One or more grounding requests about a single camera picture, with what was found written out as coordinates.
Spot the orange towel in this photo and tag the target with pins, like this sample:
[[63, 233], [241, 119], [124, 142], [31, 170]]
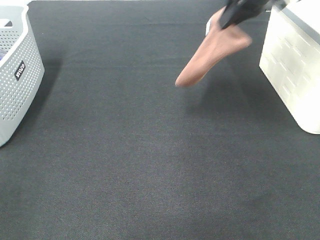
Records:
[[217, 44]]

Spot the white plastic storage box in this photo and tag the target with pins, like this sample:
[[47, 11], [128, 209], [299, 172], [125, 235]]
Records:
[[290, 59]]

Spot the black table mat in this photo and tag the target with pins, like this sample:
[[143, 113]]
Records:
[[111, 149]]

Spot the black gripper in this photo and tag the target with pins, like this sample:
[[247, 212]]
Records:
[[237, 11]]

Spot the grey perforated laundry basket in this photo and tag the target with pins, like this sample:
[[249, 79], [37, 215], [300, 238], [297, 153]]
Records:
[[21, 68]]

